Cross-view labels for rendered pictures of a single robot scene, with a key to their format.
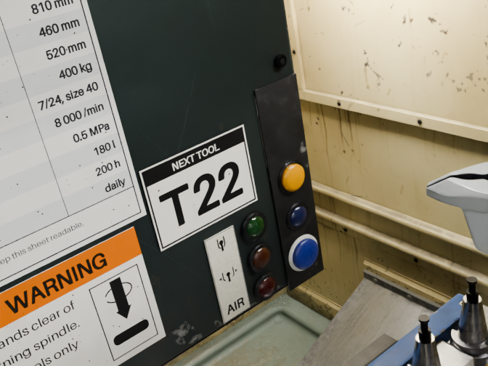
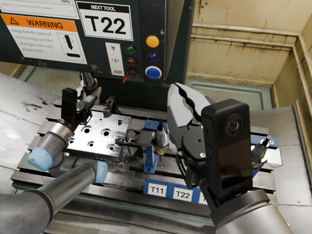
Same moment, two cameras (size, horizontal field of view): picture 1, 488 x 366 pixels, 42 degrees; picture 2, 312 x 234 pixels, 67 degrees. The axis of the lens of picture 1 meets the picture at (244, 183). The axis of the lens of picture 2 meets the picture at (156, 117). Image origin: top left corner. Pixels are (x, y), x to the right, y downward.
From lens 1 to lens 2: 0.38 m
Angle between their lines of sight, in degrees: 42
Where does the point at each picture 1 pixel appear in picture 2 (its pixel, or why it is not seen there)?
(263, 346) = (242, 98)
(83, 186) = not seen: outside the picture
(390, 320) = (281, 127)
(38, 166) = not seen: outside the picture
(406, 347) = not seen: hidden behind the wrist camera
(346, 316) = (269, 112)
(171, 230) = (89, 30)
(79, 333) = (53, 44)
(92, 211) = (55, 6)
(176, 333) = (91, 66)
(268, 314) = (255, 90)
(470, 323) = (256, 149)
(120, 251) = (68, 26)
